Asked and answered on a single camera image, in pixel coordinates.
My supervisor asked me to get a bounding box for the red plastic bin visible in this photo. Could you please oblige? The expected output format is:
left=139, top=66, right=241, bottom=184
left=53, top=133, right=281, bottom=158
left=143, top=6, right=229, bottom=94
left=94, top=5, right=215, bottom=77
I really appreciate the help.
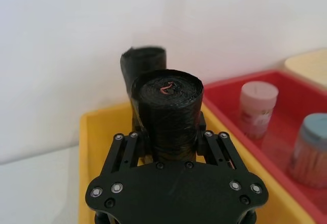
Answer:
left=203, top=69, right=327, bottom=224

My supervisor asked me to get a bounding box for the cream plastic bin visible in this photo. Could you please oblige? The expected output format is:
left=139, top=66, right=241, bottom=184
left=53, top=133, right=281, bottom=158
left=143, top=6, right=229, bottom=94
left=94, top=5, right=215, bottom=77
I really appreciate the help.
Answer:
left=284, top=49, right=327, bottom=90

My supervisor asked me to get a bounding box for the yellow plastic bin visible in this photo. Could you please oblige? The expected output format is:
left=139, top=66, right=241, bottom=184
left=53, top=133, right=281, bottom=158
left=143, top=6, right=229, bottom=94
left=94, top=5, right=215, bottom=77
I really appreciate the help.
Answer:
left=78, top=102, right=320, bottom=224

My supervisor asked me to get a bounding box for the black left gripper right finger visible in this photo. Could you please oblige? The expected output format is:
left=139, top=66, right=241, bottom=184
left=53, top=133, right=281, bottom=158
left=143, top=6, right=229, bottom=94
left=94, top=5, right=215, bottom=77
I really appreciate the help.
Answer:
left=194, top=111, right=250, bottom=171

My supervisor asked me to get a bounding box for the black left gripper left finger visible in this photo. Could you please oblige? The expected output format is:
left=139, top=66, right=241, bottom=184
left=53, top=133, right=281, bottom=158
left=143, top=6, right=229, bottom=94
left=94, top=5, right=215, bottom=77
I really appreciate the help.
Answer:
left=101, top=113, right=154, bottom=170

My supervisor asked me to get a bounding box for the clear jar, blue lid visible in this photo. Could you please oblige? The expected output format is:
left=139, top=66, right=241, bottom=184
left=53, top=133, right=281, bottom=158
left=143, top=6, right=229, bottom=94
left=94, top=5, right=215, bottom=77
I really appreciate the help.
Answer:
left=287, top=113, right=327, bottom=189

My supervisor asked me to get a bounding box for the black bag roll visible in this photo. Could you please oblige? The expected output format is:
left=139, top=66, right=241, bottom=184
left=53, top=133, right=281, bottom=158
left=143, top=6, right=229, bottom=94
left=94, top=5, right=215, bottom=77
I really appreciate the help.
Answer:
left=131, top=68, right=204, bottom=162
left=120, top=46, right=167, bottom=105

